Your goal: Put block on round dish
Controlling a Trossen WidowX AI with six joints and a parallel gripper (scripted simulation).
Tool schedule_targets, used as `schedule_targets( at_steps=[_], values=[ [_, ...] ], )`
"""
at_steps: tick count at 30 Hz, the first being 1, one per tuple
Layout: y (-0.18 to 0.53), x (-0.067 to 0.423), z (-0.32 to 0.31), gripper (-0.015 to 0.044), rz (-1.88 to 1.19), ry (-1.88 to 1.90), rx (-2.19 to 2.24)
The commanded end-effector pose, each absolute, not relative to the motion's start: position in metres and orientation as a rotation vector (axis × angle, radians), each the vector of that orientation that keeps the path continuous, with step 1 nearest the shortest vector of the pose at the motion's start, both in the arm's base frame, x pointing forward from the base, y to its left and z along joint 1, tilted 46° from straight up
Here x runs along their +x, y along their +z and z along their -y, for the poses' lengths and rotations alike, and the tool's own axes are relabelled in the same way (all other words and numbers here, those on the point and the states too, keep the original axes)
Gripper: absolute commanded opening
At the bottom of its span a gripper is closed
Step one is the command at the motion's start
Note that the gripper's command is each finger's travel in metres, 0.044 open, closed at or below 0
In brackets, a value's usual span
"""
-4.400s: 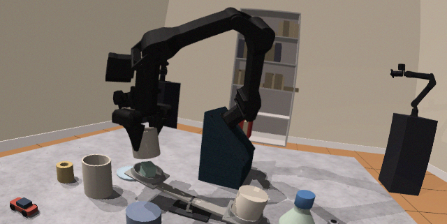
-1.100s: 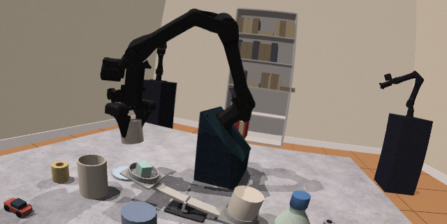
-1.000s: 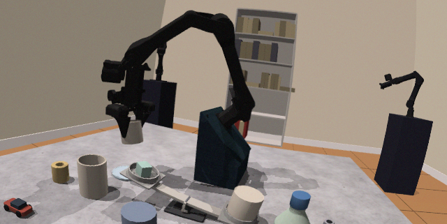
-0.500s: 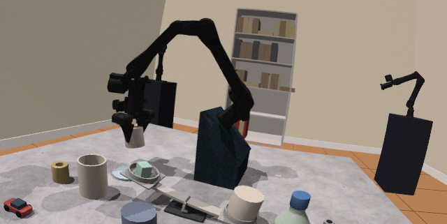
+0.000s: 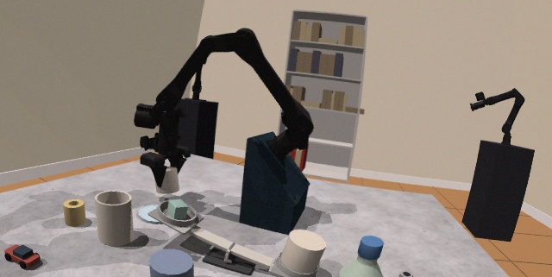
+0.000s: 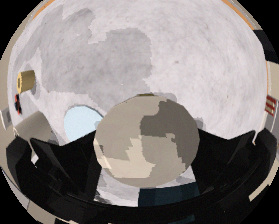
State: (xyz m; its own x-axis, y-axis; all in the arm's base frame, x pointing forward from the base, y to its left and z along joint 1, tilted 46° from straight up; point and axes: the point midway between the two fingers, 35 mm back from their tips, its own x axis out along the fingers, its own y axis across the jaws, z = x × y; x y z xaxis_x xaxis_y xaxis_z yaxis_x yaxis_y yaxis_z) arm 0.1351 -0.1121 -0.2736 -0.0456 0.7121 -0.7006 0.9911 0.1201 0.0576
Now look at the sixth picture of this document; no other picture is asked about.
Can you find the red toy car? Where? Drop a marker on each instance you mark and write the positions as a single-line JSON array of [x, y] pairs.
[[17, 104]]

